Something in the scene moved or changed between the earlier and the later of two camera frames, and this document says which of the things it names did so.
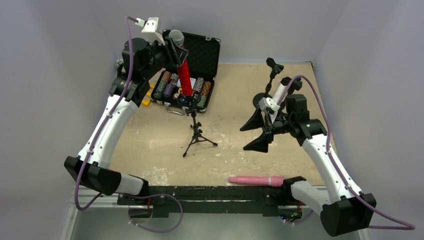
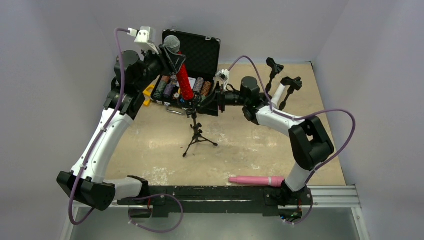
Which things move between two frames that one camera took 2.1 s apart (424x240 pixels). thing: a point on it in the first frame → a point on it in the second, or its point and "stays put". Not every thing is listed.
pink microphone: (276, 181) stays put
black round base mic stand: (275, 69) stays put
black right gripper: (267, 126) → (222, 102)
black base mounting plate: (270, 200) stays put
